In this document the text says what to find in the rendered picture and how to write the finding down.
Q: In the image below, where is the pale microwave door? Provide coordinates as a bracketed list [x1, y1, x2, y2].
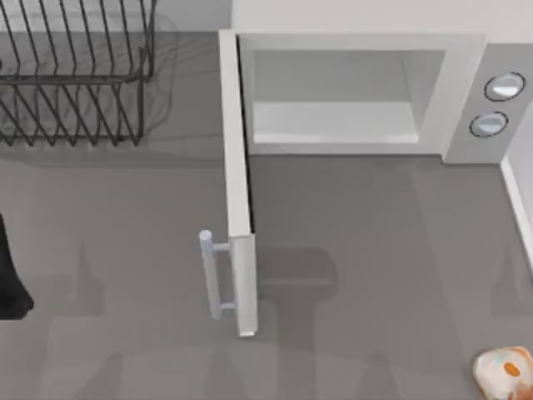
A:
[217, 29, 258, 338]

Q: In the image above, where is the pale microwave oven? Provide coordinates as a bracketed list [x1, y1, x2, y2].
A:
[231, 0, 533, 166]

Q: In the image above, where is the round microwave knob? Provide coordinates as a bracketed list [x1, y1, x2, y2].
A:
[469, 110, 510, 138]
[483, 71, 526, 103]

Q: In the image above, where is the white and orange bottle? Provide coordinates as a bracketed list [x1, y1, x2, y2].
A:
[472, 345, 533, 400]

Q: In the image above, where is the dark wire dish rack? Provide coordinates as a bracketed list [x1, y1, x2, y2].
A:
[0, 0, 158, 148]

